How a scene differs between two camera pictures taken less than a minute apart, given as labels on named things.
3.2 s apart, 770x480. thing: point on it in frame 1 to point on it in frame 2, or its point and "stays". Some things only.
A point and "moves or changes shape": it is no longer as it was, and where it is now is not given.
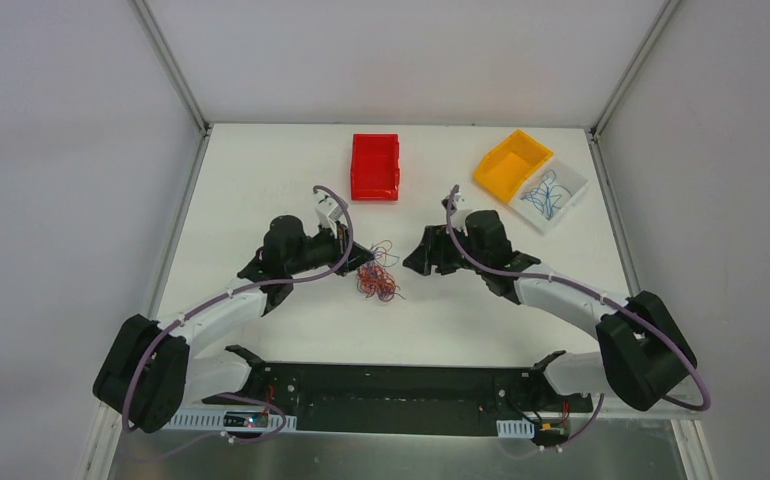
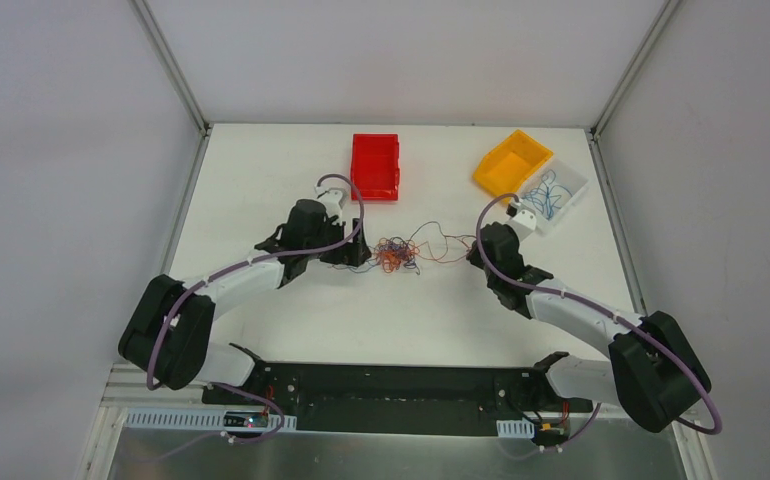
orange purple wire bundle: [374, 277] moves or changes shape
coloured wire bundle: [542, 197] stays
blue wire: [541, 195] stays
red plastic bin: [375, 167] stays
